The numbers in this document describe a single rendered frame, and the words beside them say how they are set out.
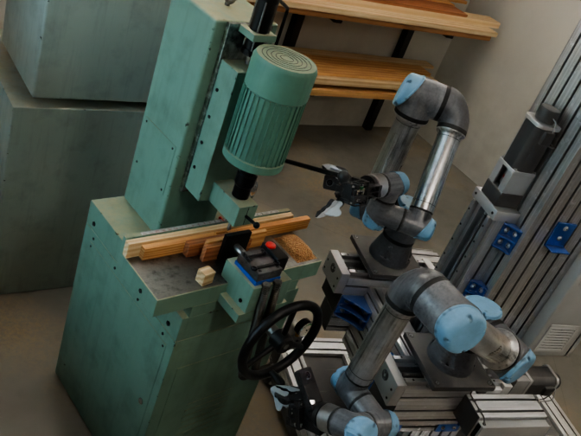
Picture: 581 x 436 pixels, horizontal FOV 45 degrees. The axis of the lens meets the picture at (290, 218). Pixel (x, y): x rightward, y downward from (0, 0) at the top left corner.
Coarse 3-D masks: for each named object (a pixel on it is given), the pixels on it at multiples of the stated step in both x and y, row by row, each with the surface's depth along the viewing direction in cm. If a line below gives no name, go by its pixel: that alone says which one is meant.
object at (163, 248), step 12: (300, 216) 231; (240, 228) 214; (252, 228) 216; (276, 228) 223; (288, 228) 227; (300, 228) 232; (168, 240) 197; (180, 240) 199; (144, 252) 191; (156, 252) 195; (168, 252) 198; (180, 252) 201
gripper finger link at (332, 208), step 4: (332, 200) 202; (328, 204) 202; (332, 204) 202; (336, 204) 202; (340, 204) 202; (324, 208) 201; (328, 208) 201; (332, 208) 202; (336, 208) 201; (316, 212) 201; (320, 212) 200; (324, 212) 201; (328, 212) 201; (332, 212) 200; (336, 212) 200; (340, 212) 200; (316, 216) 199; (320, 216) 200; (336, 216) 199
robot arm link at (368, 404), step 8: (360, 400) 186; (368, 400) 186; (352, 408) 187; (360, 408) 185; (368, 408) 184; (376, 408) 184; (376, 416) 181; (384, 416) 183; (392, 416) 184; (376, 424) 179; (384, 424) 181; (392, 424) 183; (384, 432) 181; (392, 432) 183
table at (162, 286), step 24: (264, 240) 220; (120, 264) 194; (144, 264) 192; (168, 264) 195; (192, 264) 199; (216, 264) 202; (288, 264) 214; (312, 264) 219; (144, 288) 186; (168, 288) 187; (192, 288) 190; (216, 288) 195; (168, 312) 188; (240, 312) 193; (264, 312) 199
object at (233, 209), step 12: (228, 180) 209; (216, 192) 206; (228, 192) 203; (216, 204) 207; (228, 204) 202; (240, 204) 200; (252, 204) 202; (228, 216) 203; (240, 216) 201; (252, 216) 205
